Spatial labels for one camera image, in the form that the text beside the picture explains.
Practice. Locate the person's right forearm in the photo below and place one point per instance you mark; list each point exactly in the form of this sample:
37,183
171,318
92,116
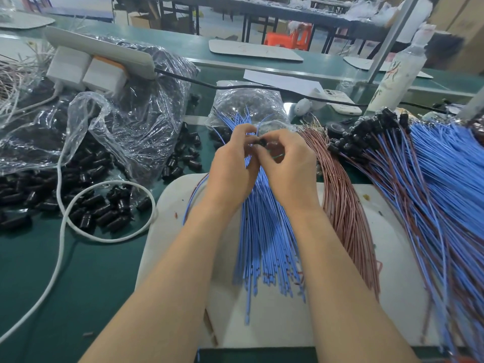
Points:
355,298

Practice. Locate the long black-frame table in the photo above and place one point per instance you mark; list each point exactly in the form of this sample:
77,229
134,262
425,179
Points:
242,5

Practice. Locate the person's left forearm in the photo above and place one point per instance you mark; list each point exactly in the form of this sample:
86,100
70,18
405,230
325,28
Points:
155,302

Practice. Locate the small clear plastic bag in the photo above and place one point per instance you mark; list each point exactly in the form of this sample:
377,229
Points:
246,102

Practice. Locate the cardboard boxes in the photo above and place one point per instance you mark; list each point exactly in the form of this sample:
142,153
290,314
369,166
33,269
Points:
461,22

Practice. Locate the short metal frame post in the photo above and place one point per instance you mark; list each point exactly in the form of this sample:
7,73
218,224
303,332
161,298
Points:
473,106

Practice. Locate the white computer mouse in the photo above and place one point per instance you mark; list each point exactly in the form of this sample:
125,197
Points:
303,107

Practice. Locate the white power strip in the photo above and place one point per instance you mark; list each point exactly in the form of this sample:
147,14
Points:
98,50

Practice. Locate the orange plastic stool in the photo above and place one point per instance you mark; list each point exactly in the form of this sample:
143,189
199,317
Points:
290,36

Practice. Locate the slanted metal frame post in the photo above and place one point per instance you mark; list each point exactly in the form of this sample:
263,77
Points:
393,34

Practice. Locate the person's left hand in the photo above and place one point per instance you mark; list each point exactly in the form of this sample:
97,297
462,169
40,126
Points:
231,174

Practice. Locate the white flat device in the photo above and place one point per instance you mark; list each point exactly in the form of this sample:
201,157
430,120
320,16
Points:
340,102

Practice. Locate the white spray bottle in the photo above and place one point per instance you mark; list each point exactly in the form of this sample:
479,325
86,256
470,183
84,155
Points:
399,71

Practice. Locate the white paper sheet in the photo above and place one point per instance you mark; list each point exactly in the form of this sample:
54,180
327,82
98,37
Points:
280,81

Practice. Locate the large clear plastic bag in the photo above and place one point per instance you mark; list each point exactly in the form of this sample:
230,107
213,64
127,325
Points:
144,108

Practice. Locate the white flat tray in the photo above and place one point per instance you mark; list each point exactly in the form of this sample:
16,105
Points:
255,50
24,20
358,62

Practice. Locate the white orange charger adapter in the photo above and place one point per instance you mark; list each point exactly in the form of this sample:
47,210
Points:
104,75

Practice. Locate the black cap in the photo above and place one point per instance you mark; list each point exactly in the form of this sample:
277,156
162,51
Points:
258,142

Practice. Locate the blue table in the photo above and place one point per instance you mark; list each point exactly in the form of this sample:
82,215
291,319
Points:
68,5

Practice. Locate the person's right hand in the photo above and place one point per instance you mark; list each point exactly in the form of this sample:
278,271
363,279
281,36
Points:
291,174

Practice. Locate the white work board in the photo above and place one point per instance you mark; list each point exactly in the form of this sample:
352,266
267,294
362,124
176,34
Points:
302,321

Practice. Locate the pile of black plastic caps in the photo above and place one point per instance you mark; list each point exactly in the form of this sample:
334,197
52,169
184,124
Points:
23,196

